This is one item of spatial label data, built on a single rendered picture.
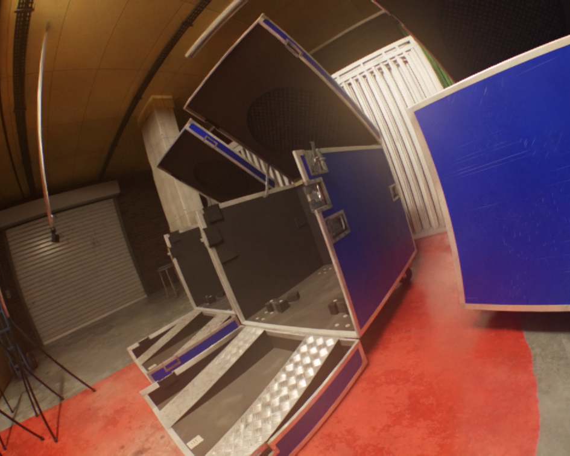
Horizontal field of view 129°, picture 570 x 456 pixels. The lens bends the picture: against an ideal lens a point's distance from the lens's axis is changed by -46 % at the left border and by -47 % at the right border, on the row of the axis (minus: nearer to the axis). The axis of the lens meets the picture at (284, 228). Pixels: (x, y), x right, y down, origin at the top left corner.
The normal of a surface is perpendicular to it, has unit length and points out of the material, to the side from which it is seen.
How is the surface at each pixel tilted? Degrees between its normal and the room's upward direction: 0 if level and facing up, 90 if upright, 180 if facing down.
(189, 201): 90
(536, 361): 0
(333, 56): 90
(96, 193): 90
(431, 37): 142
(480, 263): 90
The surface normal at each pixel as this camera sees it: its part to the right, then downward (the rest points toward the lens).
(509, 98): -0.81, 0.33
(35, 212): 0.73, -0.23
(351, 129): -0.17, 0.89
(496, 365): -0.35, -0.94
